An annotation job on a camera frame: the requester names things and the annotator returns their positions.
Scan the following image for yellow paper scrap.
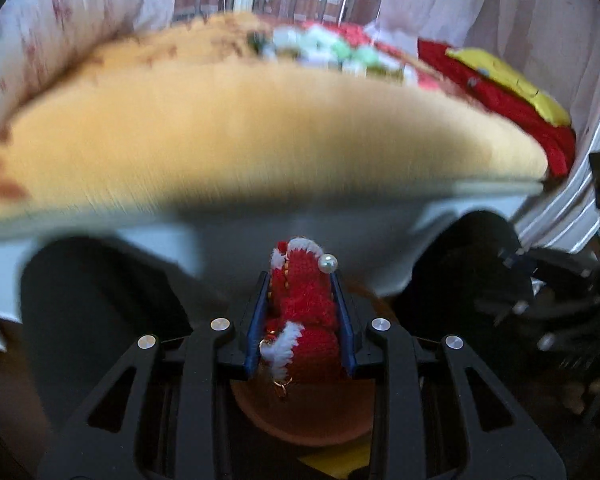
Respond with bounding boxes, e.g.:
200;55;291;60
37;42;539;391
296;441;374;479

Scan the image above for red crocheted ornament with pearl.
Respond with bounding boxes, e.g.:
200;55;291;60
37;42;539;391
259;238;342;402

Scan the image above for floral white curtain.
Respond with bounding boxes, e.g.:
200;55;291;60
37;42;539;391
0;0;175;133

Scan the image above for tan plush blanket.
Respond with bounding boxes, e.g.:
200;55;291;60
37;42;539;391
0;11;550;226

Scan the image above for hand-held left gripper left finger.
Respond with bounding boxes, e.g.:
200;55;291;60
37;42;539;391
37;273;273;480

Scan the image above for orange round bin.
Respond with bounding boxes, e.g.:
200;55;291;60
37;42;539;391
229;284;397;449

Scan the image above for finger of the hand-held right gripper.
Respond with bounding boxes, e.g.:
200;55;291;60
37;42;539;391
499;246;600;295
472;296;600;362

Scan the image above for red and yellow plush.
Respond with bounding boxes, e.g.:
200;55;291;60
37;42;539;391
416;37;577;179

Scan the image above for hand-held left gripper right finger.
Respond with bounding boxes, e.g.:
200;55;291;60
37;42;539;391
331;273;566;480

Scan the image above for colourful crocheted piece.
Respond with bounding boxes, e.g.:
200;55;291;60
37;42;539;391
249;21;422;92

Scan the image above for grey mattress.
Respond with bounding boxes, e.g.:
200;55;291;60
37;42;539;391
0;176;547;243

